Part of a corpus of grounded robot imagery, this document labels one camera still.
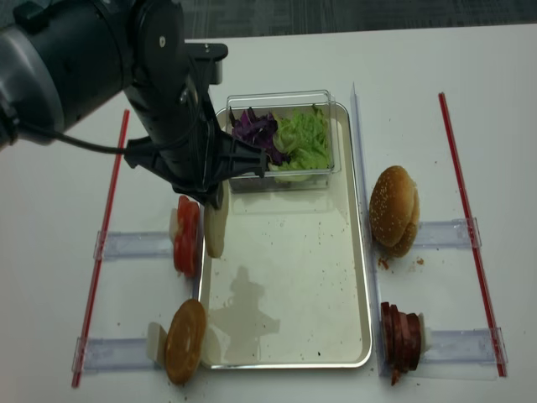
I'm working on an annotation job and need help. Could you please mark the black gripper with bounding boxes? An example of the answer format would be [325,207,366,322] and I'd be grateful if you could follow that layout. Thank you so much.
[123,81,267,210]

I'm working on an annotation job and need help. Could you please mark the bun slice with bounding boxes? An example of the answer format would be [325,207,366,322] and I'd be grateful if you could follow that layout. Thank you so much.
[164,299,207,385]
[204,181,230,259]

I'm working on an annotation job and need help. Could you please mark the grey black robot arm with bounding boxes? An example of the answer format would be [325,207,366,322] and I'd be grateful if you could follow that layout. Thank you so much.
[1,1,267,208]

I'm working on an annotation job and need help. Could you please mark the white pusher block tomato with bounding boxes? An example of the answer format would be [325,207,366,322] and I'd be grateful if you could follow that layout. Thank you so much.
[169,208,180,242]

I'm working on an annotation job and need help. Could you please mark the red tomato slices stack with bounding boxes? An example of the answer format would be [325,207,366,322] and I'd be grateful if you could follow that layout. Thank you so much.
[174,195,200,278]

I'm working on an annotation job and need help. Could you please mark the green lettuce leaves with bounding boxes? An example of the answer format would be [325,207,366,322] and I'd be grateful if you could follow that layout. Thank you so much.
[268,105,331,172]

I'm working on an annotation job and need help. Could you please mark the dark meat patties stack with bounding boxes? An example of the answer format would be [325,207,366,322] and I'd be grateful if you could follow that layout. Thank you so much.
[380,301,425,386]

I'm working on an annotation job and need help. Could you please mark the white pusher block patties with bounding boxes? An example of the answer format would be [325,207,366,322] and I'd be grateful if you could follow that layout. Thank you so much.
[418,312,432,355]

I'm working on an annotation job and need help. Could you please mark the purple cabbage leaves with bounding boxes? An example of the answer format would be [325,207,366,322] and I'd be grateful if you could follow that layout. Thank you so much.
[228,107,290,166]

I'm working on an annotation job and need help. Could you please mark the clear plastic salad box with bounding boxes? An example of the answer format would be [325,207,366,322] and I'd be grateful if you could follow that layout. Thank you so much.
[217,90,340,194]

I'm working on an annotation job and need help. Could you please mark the left red strip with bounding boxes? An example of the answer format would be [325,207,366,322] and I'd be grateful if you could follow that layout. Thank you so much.
[70,108,132,388]

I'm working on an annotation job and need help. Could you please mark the red strip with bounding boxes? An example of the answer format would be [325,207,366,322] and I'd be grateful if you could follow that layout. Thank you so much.
[70,108,132,388]
[438,92,508,378]

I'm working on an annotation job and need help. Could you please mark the silver metal tray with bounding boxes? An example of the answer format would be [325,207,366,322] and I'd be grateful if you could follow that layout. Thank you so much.
[199,105,373,369]

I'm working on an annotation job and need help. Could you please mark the white pusher block buns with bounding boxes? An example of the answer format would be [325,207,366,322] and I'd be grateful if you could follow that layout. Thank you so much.
[146,322,167,368]

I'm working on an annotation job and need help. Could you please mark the sesame top bun front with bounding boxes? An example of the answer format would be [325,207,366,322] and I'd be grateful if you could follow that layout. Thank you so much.
[369,165,420,249]

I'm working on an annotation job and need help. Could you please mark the sesame bun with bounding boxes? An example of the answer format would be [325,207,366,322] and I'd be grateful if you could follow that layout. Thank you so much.
[369,165,420,249]
[386,222,418,258]

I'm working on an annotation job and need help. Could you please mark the sesame top bun rear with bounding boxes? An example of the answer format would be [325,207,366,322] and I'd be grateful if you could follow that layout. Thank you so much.
[386,222,418,258]

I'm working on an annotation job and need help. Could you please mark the right red strip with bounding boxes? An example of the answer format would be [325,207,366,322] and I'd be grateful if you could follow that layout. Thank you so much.
[438,92,508,378]

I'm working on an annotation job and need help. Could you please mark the left clear vertical rail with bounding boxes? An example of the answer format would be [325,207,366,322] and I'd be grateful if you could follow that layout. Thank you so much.
[192,250,205,300]

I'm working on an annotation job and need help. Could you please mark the clear vertical rail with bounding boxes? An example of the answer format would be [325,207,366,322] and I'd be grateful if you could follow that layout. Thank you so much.
[350,83,391,379]
[192,250,205,300]

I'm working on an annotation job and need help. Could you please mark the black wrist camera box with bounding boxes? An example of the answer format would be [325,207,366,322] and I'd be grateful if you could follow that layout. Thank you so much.
[186,43,228,86]

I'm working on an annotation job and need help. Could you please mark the clear rail behind tomato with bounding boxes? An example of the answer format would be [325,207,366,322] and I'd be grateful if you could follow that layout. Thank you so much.
[102,231,173,260]

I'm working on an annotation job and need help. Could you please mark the right clear vertical rail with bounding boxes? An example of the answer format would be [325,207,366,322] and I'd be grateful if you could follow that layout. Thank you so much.
[350,83,391,379]

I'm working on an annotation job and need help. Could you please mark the clear rail behind sesame buns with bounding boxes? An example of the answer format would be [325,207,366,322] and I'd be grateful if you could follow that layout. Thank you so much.
[414,218,482,249]

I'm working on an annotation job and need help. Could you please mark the clear rail behind patties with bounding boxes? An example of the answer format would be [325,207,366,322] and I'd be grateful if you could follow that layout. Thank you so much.
[420,327,508,365]

